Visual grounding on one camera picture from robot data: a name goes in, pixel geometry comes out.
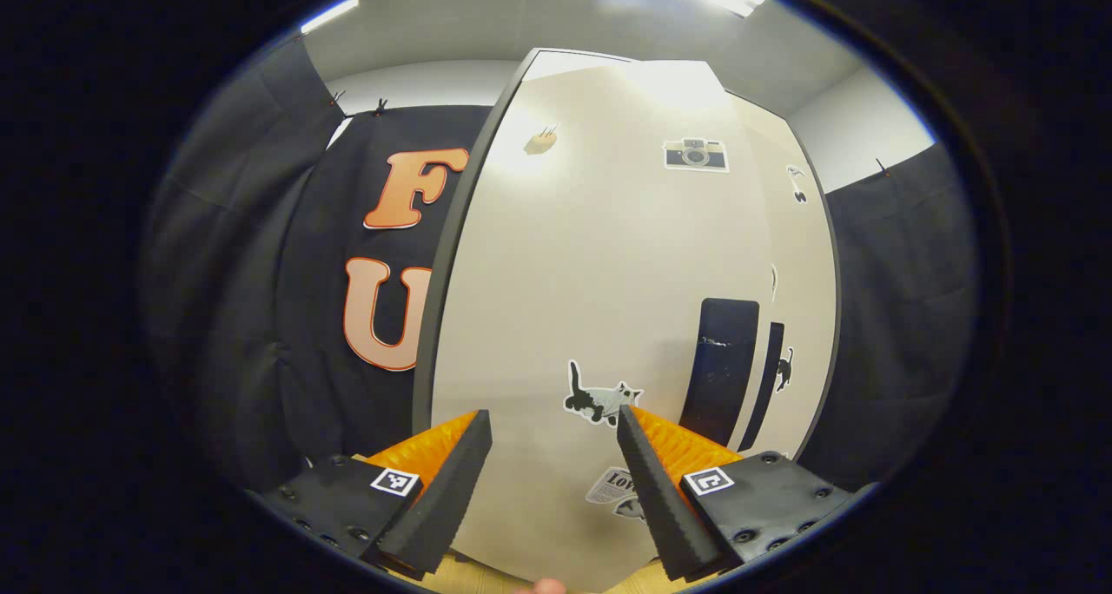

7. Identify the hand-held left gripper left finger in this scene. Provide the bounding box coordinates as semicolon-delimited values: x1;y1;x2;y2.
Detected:
252;410;493;580

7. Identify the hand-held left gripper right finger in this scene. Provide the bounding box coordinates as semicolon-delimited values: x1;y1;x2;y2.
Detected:
615;406;857;582

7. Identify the white shoe cabinet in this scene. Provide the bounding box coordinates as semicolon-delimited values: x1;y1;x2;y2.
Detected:
411;49;842;465

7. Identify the black backdrop cloth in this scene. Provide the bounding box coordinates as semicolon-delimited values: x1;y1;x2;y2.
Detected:
143;38;978;491

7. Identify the black door handle strip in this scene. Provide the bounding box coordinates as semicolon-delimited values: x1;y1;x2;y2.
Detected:
679;299;760;447
738;320;785;452

